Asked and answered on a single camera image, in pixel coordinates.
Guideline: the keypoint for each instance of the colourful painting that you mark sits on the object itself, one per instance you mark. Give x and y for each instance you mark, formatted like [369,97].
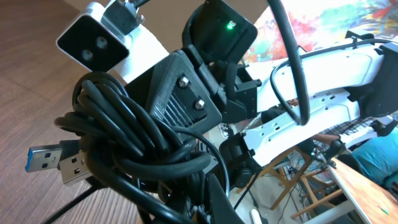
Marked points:
[321,23]

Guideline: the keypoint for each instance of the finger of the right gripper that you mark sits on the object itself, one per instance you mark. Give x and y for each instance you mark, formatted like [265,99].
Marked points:
[172,91]

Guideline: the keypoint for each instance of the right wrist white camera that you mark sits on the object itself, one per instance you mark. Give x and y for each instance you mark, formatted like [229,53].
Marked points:
[112,38]

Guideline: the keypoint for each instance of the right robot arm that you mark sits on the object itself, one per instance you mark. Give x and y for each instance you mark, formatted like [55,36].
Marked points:
[333,85]

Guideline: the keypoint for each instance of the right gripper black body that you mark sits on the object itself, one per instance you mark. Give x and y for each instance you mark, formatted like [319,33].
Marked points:
[231,88]

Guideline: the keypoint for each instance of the person in teal shirt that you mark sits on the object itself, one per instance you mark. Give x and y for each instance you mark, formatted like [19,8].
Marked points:
[376,159]

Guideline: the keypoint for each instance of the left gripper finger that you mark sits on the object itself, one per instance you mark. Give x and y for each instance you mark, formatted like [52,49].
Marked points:
[221,211]

